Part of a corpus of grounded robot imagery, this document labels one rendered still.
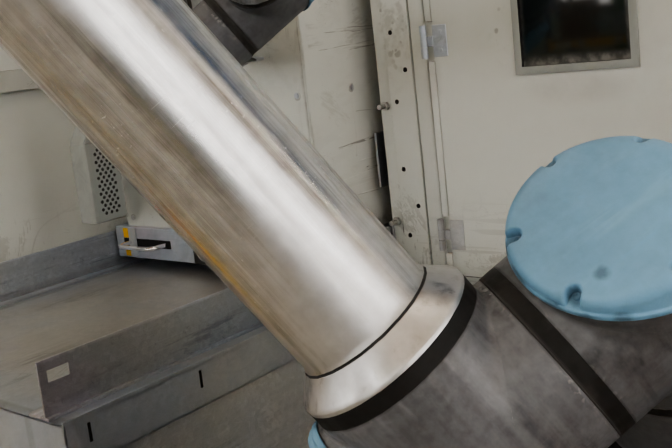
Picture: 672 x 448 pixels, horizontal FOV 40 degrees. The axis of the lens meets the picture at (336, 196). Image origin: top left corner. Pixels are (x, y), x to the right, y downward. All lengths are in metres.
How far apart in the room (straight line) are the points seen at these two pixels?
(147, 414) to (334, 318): 0.57
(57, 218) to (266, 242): 1.32
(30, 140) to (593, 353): 1.40
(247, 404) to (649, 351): 0.75
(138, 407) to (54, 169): 0.84
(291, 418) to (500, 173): 0.47
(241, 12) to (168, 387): 0.46
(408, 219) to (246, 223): 0.93
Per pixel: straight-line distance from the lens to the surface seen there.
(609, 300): 0.61
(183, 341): 1.21
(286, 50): 1.43
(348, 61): 1.50
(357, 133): 1.51
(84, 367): 1.12
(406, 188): 1.50
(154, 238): 1.73
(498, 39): 1.35
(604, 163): 0.67
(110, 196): 1.70
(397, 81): 1.48
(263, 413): 1.32
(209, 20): 1.10
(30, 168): 1.86
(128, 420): 1.13
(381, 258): 0.62
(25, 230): 1.87
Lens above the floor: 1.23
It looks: 10 degrees down
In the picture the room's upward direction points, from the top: 6 degrees counter-clockwise
